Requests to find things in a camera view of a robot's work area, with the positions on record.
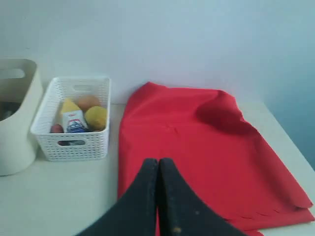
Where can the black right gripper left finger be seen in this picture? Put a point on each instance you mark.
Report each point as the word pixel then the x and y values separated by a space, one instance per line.
pixel 134 214

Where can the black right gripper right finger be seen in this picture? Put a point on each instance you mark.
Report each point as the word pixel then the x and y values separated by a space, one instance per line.
pixel 181 212

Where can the red table cloth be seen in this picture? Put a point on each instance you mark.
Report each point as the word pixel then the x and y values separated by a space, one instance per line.
pixel 221 156

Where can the yellow lemon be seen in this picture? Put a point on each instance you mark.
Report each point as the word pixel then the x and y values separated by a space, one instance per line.
pixel 96 117

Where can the blue white milk carton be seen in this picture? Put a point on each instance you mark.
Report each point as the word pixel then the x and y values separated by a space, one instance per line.
pixel 74 122

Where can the red sausage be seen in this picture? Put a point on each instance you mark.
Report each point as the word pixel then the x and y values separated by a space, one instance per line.
pixel 56 128

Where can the yellow cheese wedge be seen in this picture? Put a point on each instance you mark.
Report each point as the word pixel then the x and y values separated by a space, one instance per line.
pixel 70 109

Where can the brown egg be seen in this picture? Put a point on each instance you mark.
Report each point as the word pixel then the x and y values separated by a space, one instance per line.
pixel 88 101

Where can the white perforated plastic basket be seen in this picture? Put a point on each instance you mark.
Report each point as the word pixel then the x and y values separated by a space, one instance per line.
pixel 72 146

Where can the cream plastic storage bin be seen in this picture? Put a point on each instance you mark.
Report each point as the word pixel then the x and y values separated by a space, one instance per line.
pixel 18 147

